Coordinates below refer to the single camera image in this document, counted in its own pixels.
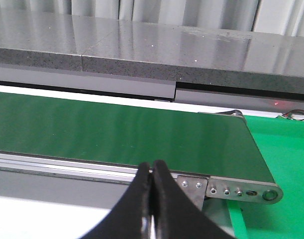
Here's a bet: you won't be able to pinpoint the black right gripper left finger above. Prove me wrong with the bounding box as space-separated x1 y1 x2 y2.
82 162 150 239

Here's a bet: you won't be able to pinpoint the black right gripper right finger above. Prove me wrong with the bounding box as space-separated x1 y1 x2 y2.
152 160 233 239

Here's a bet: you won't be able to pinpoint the green conveyor belt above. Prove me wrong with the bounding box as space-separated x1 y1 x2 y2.
0 92 274 182

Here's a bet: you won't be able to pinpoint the grey panel under counter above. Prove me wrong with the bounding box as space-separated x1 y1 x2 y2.
0 64 304 112

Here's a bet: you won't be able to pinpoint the bright green mat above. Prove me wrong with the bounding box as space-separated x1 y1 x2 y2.
227 116 304 239

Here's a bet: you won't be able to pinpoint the dark granite counter slab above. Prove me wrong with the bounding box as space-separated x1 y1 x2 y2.
0 8 304 95

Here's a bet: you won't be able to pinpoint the white pleated curtain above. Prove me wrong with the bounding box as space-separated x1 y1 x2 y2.
0 0 304 37

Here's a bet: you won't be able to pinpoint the aluminium conveyor side rail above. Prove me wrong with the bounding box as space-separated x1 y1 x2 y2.
0 151 283 204

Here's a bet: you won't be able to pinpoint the red and black wires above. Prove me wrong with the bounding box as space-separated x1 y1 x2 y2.
276 109 304 121

